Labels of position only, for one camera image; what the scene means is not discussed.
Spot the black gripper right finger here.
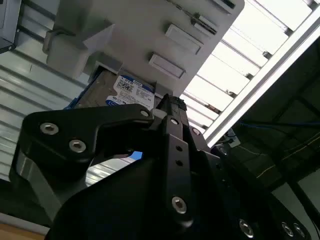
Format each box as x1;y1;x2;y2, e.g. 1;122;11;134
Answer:
170;96;227;180

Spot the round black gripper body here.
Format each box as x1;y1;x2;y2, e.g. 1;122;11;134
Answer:
46;149;316;240

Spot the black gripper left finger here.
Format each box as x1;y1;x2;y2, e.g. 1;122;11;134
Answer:
9;94;195;229

